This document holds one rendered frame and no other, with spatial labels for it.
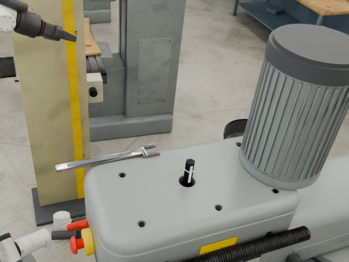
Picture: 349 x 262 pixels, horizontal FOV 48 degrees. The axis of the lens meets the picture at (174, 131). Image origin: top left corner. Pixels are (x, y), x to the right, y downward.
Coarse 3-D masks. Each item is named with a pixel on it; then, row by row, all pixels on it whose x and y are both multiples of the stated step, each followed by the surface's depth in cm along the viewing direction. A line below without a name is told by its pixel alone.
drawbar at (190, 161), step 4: (188, 160) 85; (192, 160) 85; (188, 164) 84; (192, 164) 84; (188, 168) 85; (184, 172) 86; (192, 172) 86; (184, 176) 87; (188, 176) 86; (192, 176) 87; (184, 180) 87; (184, 184) 88; (188, 184) 88
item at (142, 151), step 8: (152, 144) 96; (120, 152) 93; (128, 152) 93; (136, 152) 93; (144, 152) 94; (152, 152) 94; (80, 160) 89; (88, 160) 90; (96, 160) 90; (104, 160) 90; (112, 160) 91; (56, 168) 87; (64, 168) 87; (72, 168) 87
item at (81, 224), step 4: (80, 220) 99; (84, 220) 99; (68, 224) 98; (72, 224) 98; (76, 224) 98; (80, 224) 98; (84, 224) 98; (68, 228) 97; (72, 228) 97; (76, 228) 98; (80, 228) 98; (84, 228) 99
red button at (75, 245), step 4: (72, 240) 86; (76, 240) 87; (80, 240) 87; (72, 244) 86; (76, 244) 86; (80, 244) 87; (72, 248) 86; (76, 248) 86; (80, 248) 87; (72, 252) 86; (76, 252) 86
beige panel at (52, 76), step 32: (32, 0) 217; (64, 0) 223; (32, 64) 239; (64, 64) 247; (32, 96) 252; (64, 96) 261; (32, 128) 267; (64, 128) 276; (64, 160) 294; (32, 192) 324; (64, 192) 314
